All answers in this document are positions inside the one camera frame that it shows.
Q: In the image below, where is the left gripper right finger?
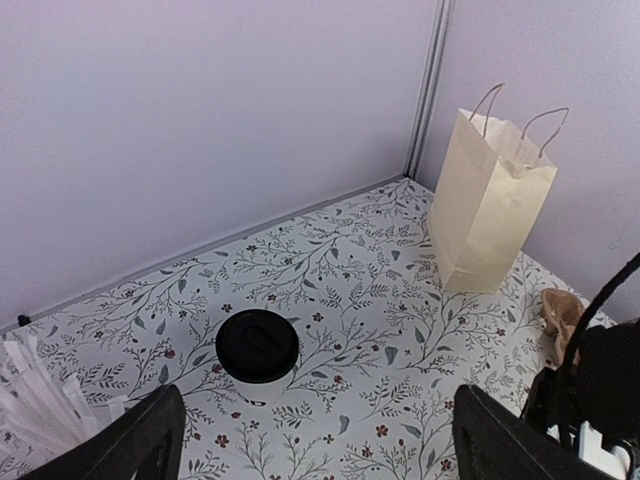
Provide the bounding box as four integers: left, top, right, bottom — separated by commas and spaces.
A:
452, 385, 610, 480

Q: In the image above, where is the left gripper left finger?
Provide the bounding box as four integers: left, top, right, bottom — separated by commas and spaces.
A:
23, 384, 185, 480

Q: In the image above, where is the white paper coffee cup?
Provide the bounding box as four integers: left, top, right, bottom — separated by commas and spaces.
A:
233, 370, 294, 408

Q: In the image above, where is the floral patterned table mat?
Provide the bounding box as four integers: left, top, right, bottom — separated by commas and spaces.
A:
8, 180, 566, 479

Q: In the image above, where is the brown cardboard cup carrier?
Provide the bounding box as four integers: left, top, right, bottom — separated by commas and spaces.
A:
540, 288, 585, 367

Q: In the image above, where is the right metal frame post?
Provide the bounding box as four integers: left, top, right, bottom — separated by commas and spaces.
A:
403, 0, 455, 180

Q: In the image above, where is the bundle of wrapped white straws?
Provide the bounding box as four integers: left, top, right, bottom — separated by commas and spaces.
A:
1, 335, 128, 479

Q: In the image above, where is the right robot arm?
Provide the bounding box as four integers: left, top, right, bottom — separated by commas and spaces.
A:
521, 256, 639, 450

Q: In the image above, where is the beige paper takeout bag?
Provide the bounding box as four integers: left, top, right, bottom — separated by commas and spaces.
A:
427, 109, 558, 294

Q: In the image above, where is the black plastic cup lid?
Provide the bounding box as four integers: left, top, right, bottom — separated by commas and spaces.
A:
215, 309, 299, 384

